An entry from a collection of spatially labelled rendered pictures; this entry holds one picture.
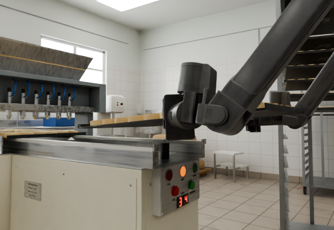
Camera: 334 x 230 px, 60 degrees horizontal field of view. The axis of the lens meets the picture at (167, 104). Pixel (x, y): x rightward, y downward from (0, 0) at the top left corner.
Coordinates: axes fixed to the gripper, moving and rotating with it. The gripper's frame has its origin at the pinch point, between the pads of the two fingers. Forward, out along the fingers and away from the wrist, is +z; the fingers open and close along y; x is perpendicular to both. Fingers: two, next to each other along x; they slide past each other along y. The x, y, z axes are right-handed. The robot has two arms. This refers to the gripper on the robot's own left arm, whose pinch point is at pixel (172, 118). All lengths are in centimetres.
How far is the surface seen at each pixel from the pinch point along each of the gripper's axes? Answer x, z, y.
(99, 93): -23, 92, -19
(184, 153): 10.6, 34.6, 12.0
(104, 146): -18.0, 21.8, 7.1
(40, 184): -42, 44, 20
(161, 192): -1.9, 12.4, 20.6
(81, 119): -34, 104, -5
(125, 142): -11, 55, 7
